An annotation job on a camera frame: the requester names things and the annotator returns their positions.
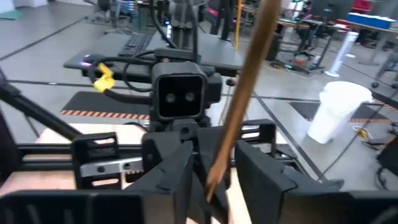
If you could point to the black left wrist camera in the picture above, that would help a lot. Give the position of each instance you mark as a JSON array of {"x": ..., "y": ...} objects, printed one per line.
[{"x": 180, "y": 93}]

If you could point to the yellow pole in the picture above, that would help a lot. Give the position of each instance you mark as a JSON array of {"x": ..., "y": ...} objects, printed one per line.
[{"x": 238, "y": 25}]

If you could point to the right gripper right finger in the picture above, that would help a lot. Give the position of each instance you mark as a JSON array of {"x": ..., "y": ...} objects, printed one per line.
[{"x": 311, "y": 208}]

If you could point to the blue box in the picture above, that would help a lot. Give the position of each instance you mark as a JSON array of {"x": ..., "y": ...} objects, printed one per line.
[{"x": 373, "y": 21}]

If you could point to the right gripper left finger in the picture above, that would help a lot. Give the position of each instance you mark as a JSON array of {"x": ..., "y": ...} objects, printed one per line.
[{"x": 93, "y": 208}]

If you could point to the gold spoon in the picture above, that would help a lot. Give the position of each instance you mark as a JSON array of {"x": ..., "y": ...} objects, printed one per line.
[{"x": 248, "y": 77}]

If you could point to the black desk top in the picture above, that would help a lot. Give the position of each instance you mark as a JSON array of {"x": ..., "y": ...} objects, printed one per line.
[{"x": 217, "y": 53}]

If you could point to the black keyboard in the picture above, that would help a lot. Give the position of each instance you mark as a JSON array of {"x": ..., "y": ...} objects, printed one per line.
[{"x": 136, "y": 43}]

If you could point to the hazard striped mat under desk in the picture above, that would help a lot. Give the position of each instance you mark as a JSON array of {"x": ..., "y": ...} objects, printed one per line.
[{"x": 93, "y": 104}]

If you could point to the white tower fan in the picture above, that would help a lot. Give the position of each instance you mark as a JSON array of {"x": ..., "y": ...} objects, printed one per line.
[{"x": 343, "y": 53}]

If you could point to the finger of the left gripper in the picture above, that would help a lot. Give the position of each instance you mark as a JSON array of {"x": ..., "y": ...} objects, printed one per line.
[
  {"x": 164, "y": 146},
  {"x": 208, "y": 149}
]

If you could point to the black computer mouse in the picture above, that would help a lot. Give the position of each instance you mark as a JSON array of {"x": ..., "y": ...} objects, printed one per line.
[{"x": 87, "y": 59}]

